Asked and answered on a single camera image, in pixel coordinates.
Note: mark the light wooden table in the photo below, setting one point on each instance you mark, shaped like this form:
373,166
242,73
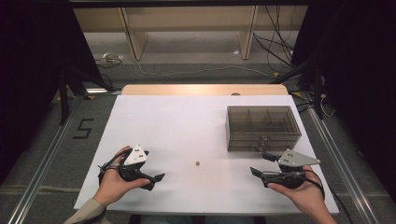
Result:
202,89

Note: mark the smoky transparent drawer box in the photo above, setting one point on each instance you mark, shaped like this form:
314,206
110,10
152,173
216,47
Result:
263,123

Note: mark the black curtain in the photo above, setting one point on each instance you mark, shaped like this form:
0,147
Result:
358,77
34,77

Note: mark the person's right hand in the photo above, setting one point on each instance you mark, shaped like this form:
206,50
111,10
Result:
306,193

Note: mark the black metal stand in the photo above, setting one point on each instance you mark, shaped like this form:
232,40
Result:
317,90
63,96

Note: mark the person's left hand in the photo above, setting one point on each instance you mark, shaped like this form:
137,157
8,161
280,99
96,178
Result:
113,185

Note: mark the white table board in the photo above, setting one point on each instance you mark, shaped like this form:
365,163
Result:
186,130

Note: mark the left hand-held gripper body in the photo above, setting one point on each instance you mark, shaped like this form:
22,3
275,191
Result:
135,157

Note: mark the metal floor rail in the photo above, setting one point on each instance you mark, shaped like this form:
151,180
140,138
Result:
345,168
43,168

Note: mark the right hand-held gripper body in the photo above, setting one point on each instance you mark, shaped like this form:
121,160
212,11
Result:
294,159

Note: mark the light wooden shelf unit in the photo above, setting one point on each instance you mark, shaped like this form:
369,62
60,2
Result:
137,40

